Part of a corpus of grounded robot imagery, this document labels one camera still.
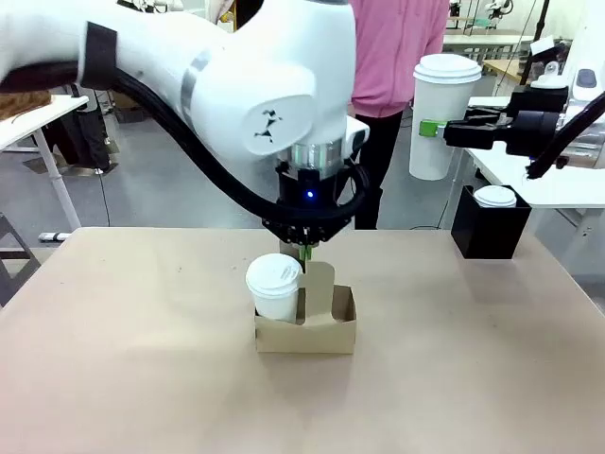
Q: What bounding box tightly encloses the brown furry bundle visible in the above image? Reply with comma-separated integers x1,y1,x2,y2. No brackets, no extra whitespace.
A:
0,90,52,119

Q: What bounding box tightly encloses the small white lidded cup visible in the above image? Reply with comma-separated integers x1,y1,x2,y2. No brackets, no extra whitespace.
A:
245,253,304,325

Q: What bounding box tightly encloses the black camera pole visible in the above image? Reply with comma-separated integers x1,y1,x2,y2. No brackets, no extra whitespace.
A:
531,0,552,46

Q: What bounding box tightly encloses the black square box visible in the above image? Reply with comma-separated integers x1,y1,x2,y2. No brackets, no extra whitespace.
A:
450,184,533,260

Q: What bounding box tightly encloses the tall white lidded cup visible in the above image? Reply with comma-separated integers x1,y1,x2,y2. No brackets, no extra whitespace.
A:
407,53,484,182

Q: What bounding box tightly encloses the brown cardboard cup carrier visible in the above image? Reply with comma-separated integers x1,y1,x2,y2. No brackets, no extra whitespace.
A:
254,240,358,356

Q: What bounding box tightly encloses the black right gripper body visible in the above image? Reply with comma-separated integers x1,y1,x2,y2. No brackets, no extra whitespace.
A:
493,111,562,158

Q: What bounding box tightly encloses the person in pink hoodie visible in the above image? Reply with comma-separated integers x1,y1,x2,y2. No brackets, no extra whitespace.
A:
347,0,451,231

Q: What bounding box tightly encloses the grey background workbench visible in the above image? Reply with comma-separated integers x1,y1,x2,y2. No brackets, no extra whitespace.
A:
442,28,535,61

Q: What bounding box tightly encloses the wooden background table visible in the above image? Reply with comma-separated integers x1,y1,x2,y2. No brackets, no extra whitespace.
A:
481,59,533,86

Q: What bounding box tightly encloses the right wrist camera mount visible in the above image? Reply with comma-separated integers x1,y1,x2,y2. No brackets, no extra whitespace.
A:
528,37,569,114

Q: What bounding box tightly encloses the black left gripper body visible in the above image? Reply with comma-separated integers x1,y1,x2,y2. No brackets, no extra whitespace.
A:
262,158,371,246

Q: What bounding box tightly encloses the bystander in white shirt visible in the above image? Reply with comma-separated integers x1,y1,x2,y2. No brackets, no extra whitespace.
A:
70,87,119,175

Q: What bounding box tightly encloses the white side table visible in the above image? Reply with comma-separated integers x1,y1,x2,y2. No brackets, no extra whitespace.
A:
0,94,91,234

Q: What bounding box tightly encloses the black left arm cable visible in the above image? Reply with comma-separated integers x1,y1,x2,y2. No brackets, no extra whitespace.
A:
0,61,371,223

